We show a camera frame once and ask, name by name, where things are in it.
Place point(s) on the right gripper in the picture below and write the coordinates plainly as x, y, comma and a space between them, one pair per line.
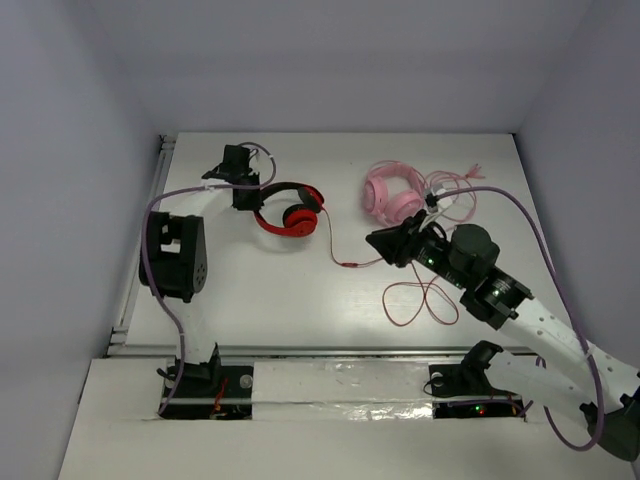
399, 251

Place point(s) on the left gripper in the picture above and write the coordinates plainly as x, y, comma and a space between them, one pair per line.
245, 197

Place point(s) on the red black headphones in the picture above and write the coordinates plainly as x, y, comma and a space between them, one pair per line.
298, 220

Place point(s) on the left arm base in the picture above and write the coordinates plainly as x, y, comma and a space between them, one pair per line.
229, 399

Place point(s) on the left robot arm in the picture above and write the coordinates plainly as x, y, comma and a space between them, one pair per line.
174, 266

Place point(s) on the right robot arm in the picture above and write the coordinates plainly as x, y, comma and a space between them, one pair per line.
579, 380

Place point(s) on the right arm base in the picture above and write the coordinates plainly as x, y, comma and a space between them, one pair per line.
462, 390

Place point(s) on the pink headphones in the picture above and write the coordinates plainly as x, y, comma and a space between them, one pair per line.
377, 201

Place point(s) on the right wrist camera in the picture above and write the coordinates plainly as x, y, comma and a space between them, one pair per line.
436, 206

